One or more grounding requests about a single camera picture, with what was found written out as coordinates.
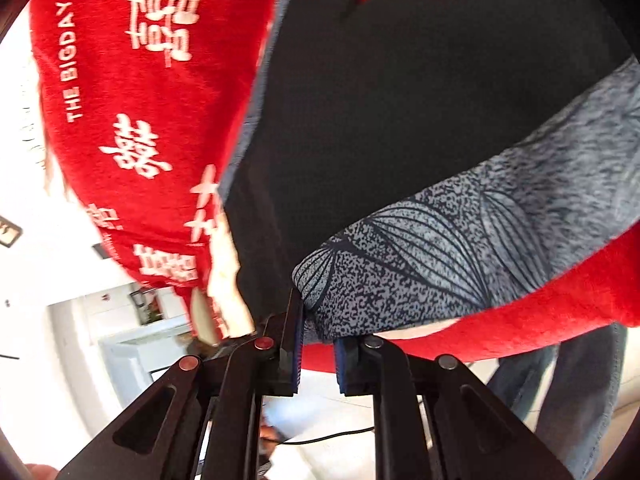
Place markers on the blue jeans leg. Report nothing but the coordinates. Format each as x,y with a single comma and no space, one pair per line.
579,404

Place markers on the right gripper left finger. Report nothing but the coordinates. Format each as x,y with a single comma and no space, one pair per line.
200,419

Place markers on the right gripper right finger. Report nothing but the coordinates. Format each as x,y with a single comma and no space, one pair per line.
434,419

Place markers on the black pants grey patterned waistband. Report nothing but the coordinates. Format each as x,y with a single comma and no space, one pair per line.
417,161

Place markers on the red bedspread white characters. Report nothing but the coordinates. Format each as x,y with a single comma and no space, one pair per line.
143,105

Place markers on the white cabinet furniture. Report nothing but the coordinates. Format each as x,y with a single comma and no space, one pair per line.
114,344

